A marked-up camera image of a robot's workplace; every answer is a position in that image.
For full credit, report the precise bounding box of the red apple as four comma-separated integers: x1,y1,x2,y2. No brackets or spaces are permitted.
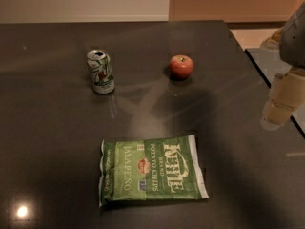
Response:
169,54,193,80

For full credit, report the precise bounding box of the green white soda can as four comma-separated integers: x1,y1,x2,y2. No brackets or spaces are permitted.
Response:
87,49,114,94

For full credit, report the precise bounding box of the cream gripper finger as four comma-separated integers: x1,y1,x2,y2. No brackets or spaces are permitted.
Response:
260,67,305,131

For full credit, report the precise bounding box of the green jalapeno chip bag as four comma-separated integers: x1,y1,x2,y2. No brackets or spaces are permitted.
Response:
99,135,209,206

